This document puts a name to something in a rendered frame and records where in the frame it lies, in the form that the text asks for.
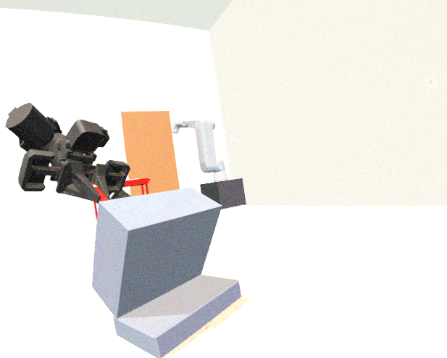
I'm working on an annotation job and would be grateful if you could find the red peg with white band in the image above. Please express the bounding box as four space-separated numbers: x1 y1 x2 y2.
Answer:
92 184 109 201

